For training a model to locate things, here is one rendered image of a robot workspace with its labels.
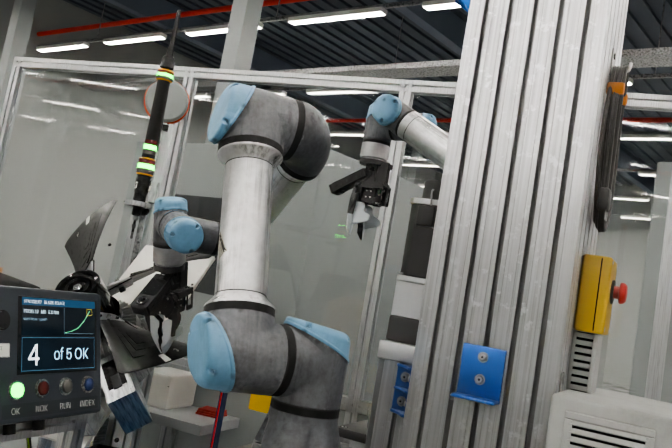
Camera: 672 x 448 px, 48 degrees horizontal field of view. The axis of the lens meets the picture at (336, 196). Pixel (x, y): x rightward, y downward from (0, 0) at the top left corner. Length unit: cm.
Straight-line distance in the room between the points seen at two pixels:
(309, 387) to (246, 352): 13
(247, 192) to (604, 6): 69
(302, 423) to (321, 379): 7
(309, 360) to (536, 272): 40
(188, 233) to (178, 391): 103
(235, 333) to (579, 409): 54
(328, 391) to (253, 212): 32
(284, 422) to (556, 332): 46
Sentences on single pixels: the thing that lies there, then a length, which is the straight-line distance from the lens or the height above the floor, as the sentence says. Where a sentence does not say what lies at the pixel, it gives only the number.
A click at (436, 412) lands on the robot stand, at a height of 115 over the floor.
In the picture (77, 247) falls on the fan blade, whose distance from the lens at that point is 229.
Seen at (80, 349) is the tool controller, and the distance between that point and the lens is 126.
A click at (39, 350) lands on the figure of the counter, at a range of 120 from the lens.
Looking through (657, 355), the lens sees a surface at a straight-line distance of 231.
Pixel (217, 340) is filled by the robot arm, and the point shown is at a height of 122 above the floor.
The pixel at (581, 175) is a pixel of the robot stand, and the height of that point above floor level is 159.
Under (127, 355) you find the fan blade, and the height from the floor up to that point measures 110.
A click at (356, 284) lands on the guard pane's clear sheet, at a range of 246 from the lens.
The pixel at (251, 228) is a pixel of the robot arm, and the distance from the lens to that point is 125.
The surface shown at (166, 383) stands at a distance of 251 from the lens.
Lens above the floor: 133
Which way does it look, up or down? 7 degrees up
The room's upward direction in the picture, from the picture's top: 10 degrees clockwise
